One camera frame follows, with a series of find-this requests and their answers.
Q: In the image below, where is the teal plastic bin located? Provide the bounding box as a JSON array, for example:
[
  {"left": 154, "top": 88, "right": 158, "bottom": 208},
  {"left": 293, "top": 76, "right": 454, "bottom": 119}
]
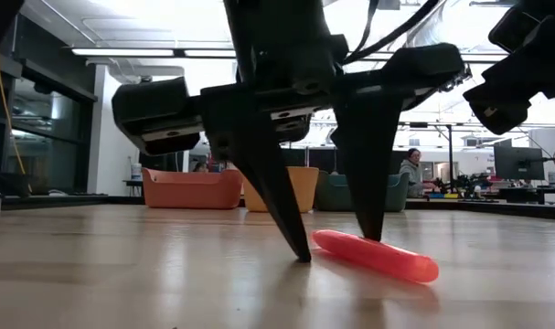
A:
[{"left": 313, "top": 170, "right": 411, "bottom": 213}]

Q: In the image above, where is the yellow hanging cable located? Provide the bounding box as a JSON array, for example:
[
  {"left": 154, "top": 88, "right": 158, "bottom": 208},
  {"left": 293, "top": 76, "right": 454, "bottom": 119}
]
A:
[{"left": 0, "top": 52, "right": 34, "bottom": 193}]

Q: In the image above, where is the black metal frame stand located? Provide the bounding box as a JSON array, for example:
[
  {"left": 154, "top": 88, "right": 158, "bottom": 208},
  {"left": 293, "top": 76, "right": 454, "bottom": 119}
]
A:
[{"left": 395, "top": 121, "right": 455, "bottom": 193}]

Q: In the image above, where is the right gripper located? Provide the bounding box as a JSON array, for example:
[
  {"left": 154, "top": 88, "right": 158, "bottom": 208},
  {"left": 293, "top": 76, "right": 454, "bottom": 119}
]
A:
[{"left": 462, "top": 5, "right": 555, "bottom": 136}]

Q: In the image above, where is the black monitor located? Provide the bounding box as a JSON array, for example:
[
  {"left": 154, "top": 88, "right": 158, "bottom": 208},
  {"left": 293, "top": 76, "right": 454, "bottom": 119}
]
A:
[
  {"left": 493, "top": 144, "right": 546, "bottom": 181},
  {"left": 138, "top": 152, "right": 187, "bottom": 174}
]

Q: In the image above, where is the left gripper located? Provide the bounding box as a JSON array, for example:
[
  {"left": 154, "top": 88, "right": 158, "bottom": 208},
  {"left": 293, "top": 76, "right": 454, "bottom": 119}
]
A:
[{"left": 111, "top": 34, "right": 471, "bottom": 264}]

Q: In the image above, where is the long ceiling light strip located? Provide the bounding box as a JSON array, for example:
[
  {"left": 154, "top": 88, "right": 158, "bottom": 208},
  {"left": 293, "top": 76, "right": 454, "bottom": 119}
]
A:
[{"left": 70, "top": 47, "right": 509, "bottom": 64}]

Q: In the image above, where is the black aluminium table frame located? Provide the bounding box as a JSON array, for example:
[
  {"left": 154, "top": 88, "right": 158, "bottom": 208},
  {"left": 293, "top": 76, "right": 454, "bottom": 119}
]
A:
[{"left": 0, "top": 194, "right": 555, "bottom": 221}]

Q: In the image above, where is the orange plastic bin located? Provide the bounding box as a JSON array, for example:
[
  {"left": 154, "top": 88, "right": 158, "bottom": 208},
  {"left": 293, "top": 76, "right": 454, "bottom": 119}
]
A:
[{"left": 142, "top": 167, "right": 245, "bottom": 210}]

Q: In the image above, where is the yellow plastic bin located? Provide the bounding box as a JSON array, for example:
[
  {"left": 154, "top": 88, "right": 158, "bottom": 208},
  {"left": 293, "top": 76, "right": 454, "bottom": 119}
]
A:
[{"left": 241, "top": 165, "right": 320, "bottom": 214}]

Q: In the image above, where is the orange highlighter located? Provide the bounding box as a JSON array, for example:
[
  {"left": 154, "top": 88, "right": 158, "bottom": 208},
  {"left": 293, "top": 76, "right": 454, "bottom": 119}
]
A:
[{"left": 310, "top": 228, "right": 441, "bottom": 284}]

